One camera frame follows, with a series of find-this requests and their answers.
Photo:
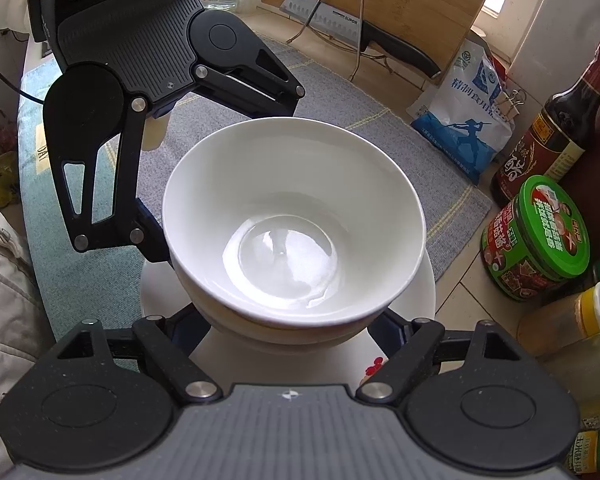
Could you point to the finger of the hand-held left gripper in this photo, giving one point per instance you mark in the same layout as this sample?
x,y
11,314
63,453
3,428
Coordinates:
x,y
152,242
280,102

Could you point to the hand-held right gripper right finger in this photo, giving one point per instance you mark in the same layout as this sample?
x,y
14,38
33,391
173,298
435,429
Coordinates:
x,y
387,335

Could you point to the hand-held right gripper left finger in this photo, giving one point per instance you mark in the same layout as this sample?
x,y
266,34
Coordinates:
x,y
185,331

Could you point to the plain white bowl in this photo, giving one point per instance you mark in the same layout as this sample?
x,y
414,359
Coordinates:
x,y
290,185

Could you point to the white plate with fruit print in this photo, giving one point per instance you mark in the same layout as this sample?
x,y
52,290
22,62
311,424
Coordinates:
x,y
280,366

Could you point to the grey and teal checked towel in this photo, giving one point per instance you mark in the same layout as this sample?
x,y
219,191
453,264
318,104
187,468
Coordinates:
x,y
330,100

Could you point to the bamboo cutting board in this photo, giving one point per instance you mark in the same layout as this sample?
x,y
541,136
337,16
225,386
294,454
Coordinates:
x,y
405,5

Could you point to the person's beige jacket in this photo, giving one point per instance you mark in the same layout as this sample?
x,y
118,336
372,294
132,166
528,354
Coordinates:
x,y
5,310

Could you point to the green lidded sauce tub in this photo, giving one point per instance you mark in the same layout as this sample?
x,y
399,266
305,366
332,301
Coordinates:
x,y
535,240

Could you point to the spice jar with yellow cap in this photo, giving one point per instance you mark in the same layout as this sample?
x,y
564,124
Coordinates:
x,y
565,320

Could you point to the blue and white salt bag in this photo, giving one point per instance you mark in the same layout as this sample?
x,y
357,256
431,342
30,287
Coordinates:
x,y
460,125

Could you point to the glass bottle with red cap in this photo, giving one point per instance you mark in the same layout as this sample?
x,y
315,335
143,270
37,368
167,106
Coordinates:
x,y
590,380

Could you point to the metal binder clips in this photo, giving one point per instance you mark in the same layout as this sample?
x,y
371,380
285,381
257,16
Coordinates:
x,y
510,102

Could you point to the oil bottle with green label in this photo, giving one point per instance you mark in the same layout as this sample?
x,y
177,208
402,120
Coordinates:
x,y
597,452

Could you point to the dark vinegar bottle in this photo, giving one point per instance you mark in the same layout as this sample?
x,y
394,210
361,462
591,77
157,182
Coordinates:
x,y
555,130

